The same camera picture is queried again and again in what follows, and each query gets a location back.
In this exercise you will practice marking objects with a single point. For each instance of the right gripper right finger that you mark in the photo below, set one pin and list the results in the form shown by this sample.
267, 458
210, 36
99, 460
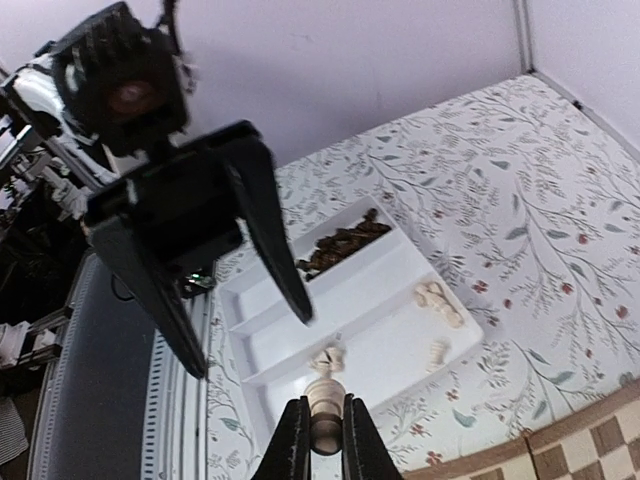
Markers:
364, 455

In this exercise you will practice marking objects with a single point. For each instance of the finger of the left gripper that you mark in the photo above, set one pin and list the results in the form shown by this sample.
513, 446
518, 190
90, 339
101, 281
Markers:
122, 251
248, 166

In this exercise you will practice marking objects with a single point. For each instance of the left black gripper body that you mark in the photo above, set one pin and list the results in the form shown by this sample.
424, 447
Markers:
182, 208

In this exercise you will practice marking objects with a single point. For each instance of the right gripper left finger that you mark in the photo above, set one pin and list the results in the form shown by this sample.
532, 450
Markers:
288, 455

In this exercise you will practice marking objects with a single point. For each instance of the white divided tray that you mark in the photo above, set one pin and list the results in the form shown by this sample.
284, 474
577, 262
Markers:
364, 304

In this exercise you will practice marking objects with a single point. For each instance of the wooden chessboard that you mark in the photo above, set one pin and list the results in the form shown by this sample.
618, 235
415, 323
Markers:
600, 441

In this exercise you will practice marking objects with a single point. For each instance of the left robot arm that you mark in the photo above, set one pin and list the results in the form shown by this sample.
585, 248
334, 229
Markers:
31, 95

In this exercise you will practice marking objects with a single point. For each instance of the light chess pieces pile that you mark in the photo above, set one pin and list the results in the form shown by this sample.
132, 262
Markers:
432, 299

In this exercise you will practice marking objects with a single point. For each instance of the dark chess pieces pile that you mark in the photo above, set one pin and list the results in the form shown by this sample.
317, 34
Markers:
343, 243

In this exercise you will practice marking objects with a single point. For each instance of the floral patterned table mat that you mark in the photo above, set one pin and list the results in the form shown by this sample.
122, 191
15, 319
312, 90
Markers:
530, 212

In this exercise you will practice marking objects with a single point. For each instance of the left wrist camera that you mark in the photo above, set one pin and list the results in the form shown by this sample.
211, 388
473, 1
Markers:
122, 81

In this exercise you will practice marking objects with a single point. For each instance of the front aluminium rail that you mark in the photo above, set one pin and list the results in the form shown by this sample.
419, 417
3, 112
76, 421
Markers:
116, 404

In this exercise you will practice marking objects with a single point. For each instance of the left aluminium frame post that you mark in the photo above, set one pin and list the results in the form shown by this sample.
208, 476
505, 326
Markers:
525, 36

